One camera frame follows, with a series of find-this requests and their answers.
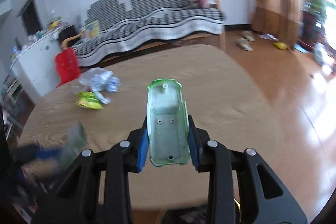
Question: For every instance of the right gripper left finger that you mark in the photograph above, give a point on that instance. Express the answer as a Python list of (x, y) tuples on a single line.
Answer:
[(139, 147)]

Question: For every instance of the white blue wrapper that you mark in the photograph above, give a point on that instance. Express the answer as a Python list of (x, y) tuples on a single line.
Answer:
[(102, 80)]

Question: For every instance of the yellow toy on floor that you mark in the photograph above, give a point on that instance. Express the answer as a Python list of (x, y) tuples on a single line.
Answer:
[(280, 46)]

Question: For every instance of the white cabinet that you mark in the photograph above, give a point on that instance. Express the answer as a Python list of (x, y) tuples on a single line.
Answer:
[(35, 67)]

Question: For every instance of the beige slipper far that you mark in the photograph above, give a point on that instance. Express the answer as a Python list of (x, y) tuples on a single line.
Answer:
[(248, 35)]

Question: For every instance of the red plastic stool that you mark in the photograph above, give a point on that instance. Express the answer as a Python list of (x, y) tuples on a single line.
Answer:
[(67, 66)]

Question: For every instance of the beige slipper near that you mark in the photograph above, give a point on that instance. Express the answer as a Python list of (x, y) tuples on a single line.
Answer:
[(244, 44)]

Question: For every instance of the black white patterned sofa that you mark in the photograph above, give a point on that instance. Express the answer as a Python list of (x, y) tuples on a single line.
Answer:
[(125, 25)]

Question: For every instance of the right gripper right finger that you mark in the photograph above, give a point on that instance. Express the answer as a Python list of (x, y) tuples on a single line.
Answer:
[(197, 141)]

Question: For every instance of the colourful children book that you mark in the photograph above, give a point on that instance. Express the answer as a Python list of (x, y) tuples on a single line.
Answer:
[(90, 30)]

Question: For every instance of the beige slipper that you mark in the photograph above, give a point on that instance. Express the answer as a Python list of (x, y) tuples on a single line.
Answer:
[(244, 44), (248, 35)]

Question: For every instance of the clear plastic bag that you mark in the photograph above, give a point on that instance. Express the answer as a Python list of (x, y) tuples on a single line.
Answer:
[(81, 84)]

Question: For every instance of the green clear plastic toy shell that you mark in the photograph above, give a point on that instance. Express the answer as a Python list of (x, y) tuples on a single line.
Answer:
[(167, 123)]

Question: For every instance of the yellow green snack packet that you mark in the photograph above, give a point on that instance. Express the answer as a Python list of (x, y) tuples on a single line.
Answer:
[(89, 101)]

